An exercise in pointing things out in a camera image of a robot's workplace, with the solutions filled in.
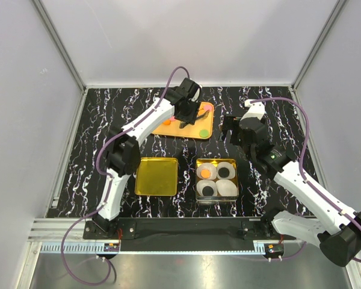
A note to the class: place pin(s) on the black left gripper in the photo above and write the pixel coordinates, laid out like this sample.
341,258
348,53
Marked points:
190,118

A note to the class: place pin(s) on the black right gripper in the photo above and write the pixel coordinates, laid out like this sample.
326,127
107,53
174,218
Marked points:
231,123

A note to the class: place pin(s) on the black sandwich cookie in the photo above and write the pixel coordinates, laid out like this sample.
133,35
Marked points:
224,172
208,190

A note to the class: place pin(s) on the gold tin lid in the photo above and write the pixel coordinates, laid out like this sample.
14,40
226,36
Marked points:
157,176

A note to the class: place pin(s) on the gold cookie tin box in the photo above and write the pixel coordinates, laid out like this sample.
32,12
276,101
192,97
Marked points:
218,198

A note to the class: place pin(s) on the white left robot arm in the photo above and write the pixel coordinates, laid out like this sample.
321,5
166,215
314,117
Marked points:
122,149

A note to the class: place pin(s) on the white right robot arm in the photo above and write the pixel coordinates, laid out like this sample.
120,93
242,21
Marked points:
336,231

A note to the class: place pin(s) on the yellow plastic tray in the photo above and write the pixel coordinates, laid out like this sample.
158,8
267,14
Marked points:
190,131

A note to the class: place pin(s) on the green embossed round cookie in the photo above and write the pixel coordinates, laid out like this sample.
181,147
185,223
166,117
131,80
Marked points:
203,133

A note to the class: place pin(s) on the white paper cup rear-right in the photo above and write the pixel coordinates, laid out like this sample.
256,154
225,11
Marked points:
230,166

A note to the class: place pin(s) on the white paper cup rear-left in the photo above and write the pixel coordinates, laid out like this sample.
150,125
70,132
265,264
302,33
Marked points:
210,167

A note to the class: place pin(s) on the white paper cup front-right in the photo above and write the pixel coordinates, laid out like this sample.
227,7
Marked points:
226,188

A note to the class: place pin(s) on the white paper cup front-left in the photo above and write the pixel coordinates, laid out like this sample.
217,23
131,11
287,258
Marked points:
200,184

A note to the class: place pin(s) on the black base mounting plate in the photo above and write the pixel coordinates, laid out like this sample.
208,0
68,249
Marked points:
217,234

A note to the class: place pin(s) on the aluminium frame rail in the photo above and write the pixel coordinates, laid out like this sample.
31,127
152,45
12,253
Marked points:
55,236

